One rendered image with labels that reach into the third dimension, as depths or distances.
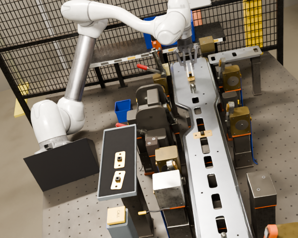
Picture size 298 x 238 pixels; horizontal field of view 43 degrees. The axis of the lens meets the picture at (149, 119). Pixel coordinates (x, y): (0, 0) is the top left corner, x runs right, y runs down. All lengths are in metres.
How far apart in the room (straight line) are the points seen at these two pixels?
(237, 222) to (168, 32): 0.84
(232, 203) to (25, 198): 2.13
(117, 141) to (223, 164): 0.44
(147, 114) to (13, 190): 1.98
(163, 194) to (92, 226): 0.59
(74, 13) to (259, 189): 1.27
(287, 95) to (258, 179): 1.01
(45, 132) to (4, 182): 1.52
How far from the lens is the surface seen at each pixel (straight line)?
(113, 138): 1.57
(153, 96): 1.69
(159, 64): 2.01
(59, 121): 2.09
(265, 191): 1.45
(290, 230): 1.32
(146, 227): 1.73
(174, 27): 1.72
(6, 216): 3.23
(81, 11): 2.06
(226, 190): 1.49
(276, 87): 2.46
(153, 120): 1.66
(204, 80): 2.05
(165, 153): 1.55
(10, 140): 3.95
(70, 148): 1.99
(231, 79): 2.03
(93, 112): 2.57
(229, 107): 1.70
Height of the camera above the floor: 2.15
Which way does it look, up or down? 38 degrees down
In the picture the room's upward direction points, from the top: 16 degrees counter-clockwise
